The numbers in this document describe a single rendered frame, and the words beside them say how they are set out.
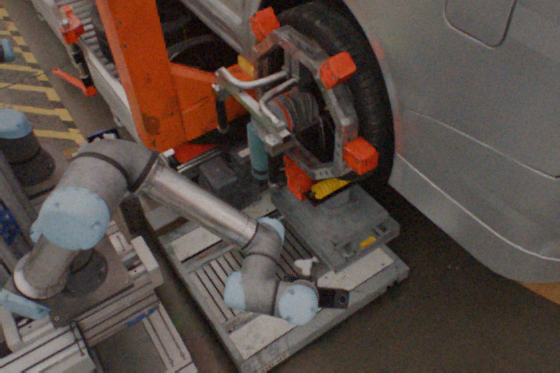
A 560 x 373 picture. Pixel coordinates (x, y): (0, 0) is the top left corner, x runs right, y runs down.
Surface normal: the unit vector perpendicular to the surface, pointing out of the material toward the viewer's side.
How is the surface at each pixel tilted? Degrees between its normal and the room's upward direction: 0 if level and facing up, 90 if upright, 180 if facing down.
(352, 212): 0
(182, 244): 0
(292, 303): 39
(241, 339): 0
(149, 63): 90
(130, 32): 90
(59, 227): 84
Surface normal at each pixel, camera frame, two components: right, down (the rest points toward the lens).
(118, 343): -0.06, -0.70
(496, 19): -0.83, 0.43
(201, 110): 0.55, 0.57
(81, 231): -0.14, 0.63
